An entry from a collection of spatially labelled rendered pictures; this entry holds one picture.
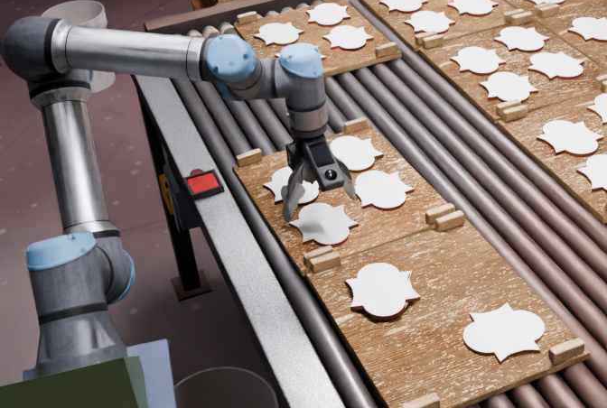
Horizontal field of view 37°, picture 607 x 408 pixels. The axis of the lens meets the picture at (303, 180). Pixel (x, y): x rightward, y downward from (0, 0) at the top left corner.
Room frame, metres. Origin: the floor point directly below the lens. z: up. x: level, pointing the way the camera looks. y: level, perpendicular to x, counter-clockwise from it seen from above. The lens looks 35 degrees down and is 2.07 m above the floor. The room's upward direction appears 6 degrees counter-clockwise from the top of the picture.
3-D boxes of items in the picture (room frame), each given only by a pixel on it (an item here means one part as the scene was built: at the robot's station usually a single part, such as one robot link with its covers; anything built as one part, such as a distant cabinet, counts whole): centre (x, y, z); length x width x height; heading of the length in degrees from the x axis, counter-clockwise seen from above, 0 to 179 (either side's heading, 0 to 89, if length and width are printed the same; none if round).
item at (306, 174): (1.46, -0.02, 1.11); 0.09 x 0.08 x 0.12; 19
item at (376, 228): (1.55, -0.07, 0.93); 0.41 x 0.35 x 0.02; 19
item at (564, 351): (1.01, -0.40, 0.95); 0.06 x 0.02 x 0.03; 108
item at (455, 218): (1.38, -0.28, 0.95); 0.06 x 0.02 x 0.03; 108
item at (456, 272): (1.16, -0.21, 0.93); 0.41 x 0.35 x 0.02; 18
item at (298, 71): (1.46, -0.02, 1.27); 0.09 x 0.08 x 0.11; 80
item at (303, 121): (1.45, -0.02, 1.19); 0.08 x 0.08 x 0.05
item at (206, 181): (1.64, 0.22, 0.92); 0.06 x 0.06 x 0.01; 17
